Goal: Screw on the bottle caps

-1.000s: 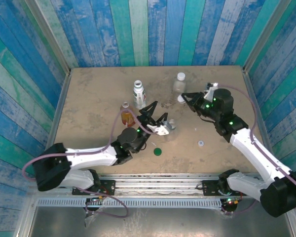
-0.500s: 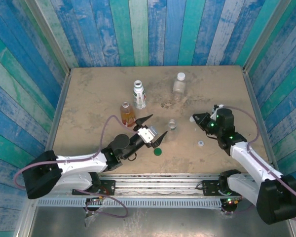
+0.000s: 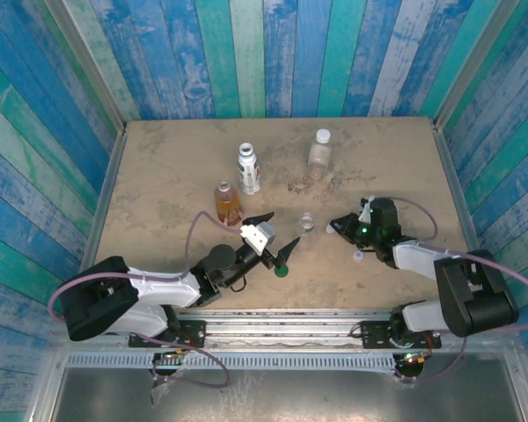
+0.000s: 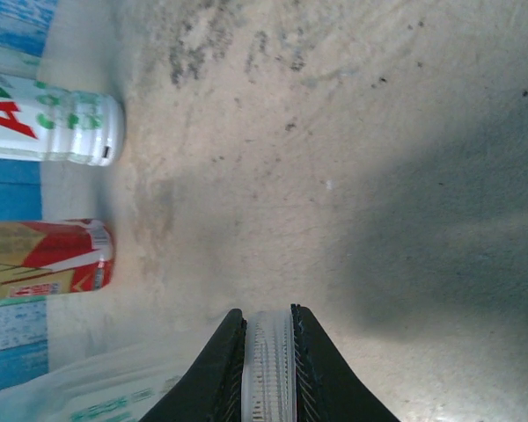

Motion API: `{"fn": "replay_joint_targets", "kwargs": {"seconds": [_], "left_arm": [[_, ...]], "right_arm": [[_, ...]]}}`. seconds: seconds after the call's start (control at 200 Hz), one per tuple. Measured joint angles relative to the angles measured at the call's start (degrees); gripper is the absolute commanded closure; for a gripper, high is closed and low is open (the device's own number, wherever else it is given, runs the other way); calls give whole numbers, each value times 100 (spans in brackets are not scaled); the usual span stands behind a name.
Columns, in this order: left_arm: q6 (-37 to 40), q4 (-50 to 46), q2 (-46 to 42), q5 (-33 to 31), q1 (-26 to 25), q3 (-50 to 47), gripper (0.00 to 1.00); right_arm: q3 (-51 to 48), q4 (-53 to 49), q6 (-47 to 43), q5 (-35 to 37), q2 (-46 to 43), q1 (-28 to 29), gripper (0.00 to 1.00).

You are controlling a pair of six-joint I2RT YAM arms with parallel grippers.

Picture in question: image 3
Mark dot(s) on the green bottle cap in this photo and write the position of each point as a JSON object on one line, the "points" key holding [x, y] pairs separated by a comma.
{"points": [[282, 273]]}

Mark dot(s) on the plain white bottle cap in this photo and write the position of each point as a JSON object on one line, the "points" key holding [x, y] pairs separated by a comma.
{"points": [[329, 228], [322, 135]]}

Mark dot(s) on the white bottle cap with print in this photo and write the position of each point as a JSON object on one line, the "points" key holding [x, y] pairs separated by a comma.
{"points": [[357, 256]]}

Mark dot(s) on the orange tea bottle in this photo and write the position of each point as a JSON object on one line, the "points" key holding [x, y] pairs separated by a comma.
{"points": [[226, 206]]}

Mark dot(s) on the small clear bottle green label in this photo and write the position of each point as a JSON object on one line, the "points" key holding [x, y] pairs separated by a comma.
{"points": [[307, 228]]}

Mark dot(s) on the white bottle with green label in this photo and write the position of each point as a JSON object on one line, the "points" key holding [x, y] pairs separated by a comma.
{"points": [[249, 176]]}

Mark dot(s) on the large clear plastic bottle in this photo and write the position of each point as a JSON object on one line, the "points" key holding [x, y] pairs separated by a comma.
{"points": [[320, 160]]}

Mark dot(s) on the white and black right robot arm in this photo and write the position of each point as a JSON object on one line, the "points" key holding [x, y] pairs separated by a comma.
{"points": [[415, 259]]}

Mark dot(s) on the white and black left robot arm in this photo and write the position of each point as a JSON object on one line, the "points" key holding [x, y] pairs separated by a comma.
{"points": [[167, 288]]}

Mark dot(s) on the small controller circuit board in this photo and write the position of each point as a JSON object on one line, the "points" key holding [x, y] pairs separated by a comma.
{"points": [[415, 358], [171, 355]]}

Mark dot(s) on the clear plastic bag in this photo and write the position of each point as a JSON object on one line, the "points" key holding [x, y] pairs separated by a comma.
{"points": [[160, 387]]}

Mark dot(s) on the steel sheet panel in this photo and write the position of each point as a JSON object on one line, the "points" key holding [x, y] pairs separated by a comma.
{"points": [[312, 395]]}

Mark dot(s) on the black round disc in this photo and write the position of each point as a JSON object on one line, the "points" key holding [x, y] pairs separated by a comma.
{"points": [[409, 373]]}

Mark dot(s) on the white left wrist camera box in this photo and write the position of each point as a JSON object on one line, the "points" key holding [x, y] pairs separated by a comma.
{"points": [[257, 237]]}

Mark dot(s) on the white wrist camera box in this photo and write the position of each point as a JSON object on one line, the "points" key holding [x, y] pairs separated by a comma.
{"points": [[366, 203], [257, 237]]}

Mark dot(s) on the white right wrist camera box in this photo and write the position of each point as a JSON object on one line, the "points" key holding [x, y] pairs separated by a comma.
{"points": [[366, 203]]}

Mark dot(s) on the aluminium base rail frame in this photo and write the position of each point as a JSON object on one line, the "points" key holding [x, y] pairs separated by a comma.
{"points": [[281, 327]]}

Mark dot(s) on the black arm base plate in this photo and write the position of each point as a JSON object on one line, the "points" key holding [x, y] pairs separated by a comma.
{"points": [[189, 329], [374, 334]]}

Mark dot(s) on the aluminium table side rail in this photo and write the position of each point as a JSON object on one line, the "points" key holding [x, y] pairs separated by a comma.
{"points": [[460, 198], [97, 220]]}

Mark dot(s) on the aluminium corner post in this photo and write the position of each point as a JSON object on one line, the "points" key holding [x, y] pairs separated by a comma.
{"points": [[91, 66], [474, 66]]}

